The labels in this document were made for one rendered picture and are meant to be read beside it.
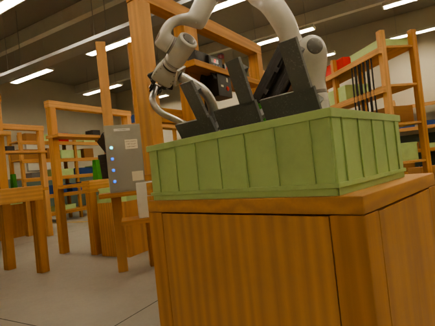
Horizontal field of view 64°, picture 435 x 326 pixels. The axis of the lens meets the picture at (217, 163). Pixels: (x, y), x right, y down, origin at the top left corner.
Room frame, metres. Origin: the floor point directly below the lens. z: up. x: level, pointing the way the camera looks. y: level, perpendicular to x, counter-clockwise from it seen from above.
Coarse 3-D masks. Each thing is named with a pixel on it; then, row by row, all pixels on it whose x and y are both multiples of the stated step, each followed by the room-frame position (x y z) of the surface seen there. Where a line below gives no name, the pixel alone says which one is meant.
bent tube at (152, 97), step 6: (156, 84) 1.63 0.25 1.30; (156, 90) 1.62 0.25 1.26; (150, 96) 1.59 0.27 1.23; (150, 102) 1.58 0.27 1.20; (156, 102) 1.58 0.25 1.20; (156, 108) 1.57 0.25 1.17; (162, 114) 1.57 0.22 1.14; (168, 114) 1.58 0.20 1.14; (174, 120) 1.60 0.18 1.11; (180, 120) 1.61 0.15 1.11
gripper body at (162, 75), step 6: (162, 60) 1.53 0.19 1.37; (162, 66) 1.51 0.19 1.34; (156, 72) 1.54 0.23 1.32; (162, 72) 1.53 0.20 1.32; (168, 72) 1.53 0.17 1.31; (174, 72) 1.52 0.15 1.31; (156, 78) 1.56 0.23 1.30; (162, 78) 1.56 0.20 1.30; (168, 78) 1.55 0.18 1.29; (174, 78) 1.55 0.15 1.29; (162, 84) 1.58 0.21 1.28; (168, 84) 1.58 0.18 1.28
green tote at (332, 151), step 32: (256, 128) 0.78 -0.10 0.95; (288, 128) 0.73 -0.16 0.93; (320, 128) 0.68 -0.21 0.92; (352, 128) 0.73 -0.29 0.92; (384, 128) 0.86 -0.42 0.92; (160, 160) 1.05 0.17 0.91; (192, 160) 0.94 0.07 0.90; (224, 160) 0.86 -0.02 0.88; (256, 160) 0.79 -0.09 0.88; (288, 160) 0.73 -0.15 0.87; (320, 160) 0.68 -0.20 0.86; (352, 160) 0.72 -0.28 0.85; (384, 160) 0.85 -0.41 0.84; (160, 192) 1.05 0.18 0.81; (192, 192) 0.95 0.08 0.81; (224, 192) 0.87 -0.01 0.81; (256, 192) 0.80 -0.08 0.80; (288, 192) 0.74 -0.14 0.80; (320, 192) 0.69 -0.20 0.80
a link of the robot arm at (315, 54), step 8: (304, 40) 1.39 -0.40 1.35; (312, 40) 1.38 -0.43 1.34; (320, 40) 1.39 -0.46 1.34; (312, 48) 1.38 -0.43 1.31; (320, 48) 1.38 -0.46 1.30; (304, 56) 1.39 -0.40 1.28; (312, 56) 1.39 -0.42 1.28; (320, 56) 1.40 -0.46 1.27; (312, 64) 1.41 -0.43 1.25; (320, 64) 1.42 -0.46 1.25; (312, 72) 1.43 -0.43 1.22; (320, 72) 1.44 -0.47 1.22; (312, 80) 1.44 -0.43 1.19; (320, 80) 1.45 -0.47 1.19; (320, 88) 1.45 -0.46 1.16
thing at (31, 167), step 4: (28, 144) 11.32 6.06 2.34; (28, 148) 11.31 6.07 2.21; (32, 148) 11.42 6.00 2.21; (36, 148) 11.54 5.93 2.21; (60, 148) 12.33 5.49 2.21; (28, 164) 11.26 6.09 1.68; (32, 164) 11.37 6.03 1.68; (36, 164) 11.49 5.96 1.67; (48, 164) 11.86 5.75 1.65; (28, 168) 11.25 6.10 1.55; (32, 168) 11.36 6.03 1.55; (36, 168) 11.48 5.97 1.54; (48, 168) 11.85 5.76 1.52
